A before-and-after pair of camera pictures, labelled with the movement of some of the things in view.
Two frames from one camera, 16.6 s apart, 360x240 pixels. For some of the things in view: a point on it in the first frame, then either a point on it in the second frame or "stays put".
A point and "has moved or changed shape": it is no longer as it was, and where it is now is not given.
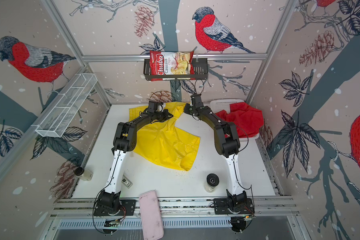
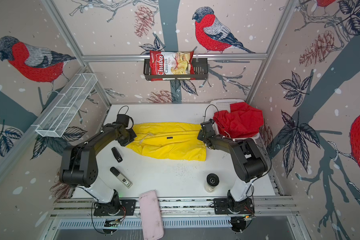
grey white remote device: x=126 y=181 stays put
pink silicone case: x=151 y=216 stays put
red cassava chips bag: x=171 y=63 stays put
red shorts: x=247 y=120 stays put
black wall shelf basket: x=200 y=71 stays put
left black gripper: x=166 y=113 → x=123 y=142
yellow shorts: x=162 y=141 has moved or changed shape
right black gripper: x=185 y=108 → x=199 y=136
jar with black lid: x=212 y=181 stays put
